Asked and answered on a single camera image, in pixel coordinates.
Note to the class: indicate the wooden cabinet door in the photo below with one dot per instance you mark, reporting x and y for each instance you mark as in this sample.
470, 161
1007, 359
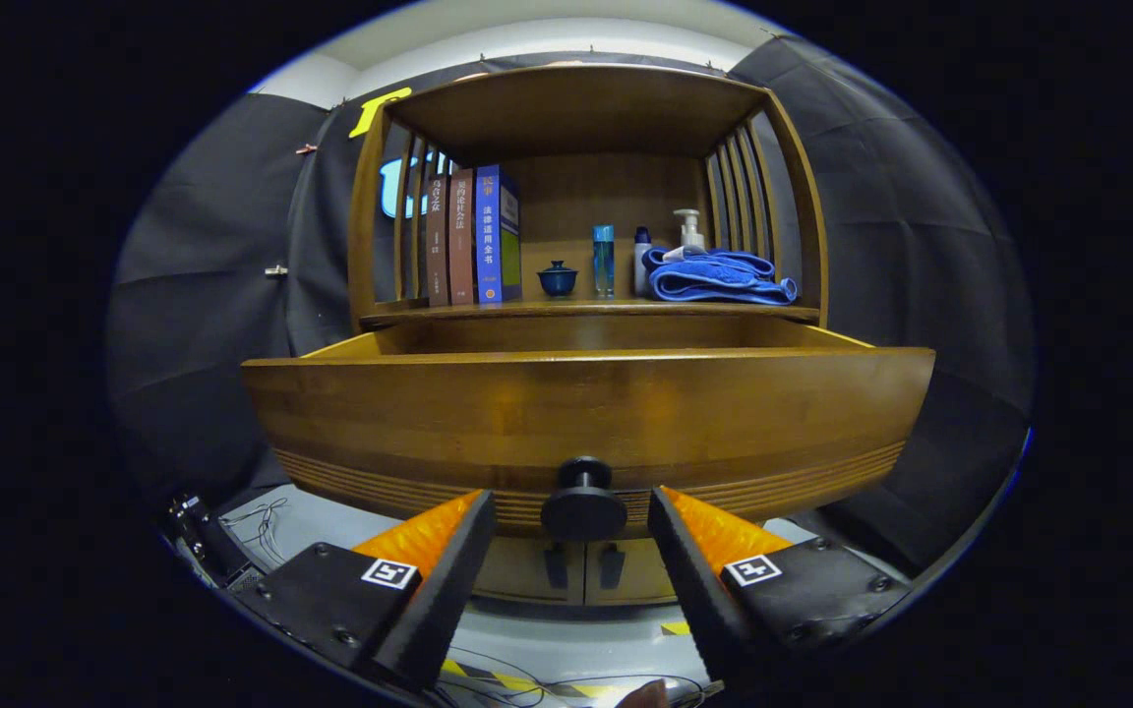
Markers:
517, 575
640, 580

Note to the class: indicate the white bottle dark cap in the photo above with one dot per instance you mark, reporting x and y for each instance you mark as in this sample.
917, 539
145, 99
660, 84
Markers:
641, 261

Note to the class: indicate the white pump bottle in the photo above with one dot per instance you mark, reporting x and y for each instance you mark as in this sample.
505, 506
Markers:
690, 231

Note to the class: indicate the blue folded towel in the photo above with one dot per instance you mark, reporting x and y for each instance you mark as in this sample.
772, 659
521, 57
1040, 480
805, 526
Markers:
714, 280

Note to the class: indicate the wooden drawer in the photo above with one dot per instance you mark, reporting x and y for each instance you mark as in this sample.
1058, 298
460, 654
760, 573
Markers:
576, 403

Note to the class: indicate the blue book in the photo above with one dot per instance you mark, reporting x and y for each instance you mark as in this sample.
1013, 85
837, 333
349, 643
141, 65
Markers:
490, 236

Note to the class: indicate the black backdrop cloth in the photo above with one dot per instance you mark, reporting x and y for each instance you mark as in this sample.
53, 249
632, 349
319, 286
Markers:
212, 324

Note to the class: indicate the wooden cabinet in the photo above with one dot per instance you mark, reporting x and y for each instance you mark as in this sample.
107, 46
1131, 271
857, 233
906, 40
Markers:
576, 118

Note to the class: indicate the black device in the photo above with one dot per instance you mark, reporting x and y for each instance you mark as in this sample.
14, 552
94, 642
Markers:
208, 536

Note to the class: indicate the reddish brown book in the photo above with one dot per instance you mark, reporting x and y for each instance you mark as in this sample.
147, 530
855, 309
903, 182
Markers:
461, 241

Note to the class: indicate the wooden countertop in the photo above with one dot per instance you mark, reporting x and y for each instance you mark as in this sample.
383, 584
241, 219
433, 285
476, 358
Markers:
586, 308

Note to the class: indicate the clear blue bottle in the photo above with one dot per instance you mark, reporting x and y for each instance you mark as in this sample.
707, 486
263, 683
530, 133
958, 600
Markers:
604, 264

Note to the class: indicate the yellow black floor tape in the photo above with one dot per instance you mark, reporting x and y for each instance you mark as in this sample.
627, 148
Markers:
517, 680

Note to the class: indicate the dark brown book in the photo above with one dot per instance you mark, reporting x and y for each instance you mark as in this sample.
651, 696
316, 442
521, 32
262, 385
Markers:
438, 246

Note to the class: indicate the blue lidded teacup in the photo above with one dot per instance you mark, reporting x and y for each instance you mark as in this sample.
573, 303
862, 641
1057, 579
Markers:
558, 280

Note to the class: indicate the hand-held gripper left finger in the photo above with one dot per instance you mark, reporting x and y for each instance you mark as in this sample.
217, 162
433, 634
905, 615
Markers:
444, 590

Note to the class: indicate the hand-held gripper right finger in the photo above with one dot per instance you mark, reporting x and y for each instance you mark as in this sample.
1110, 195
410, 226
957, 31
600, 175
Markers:
694, 590

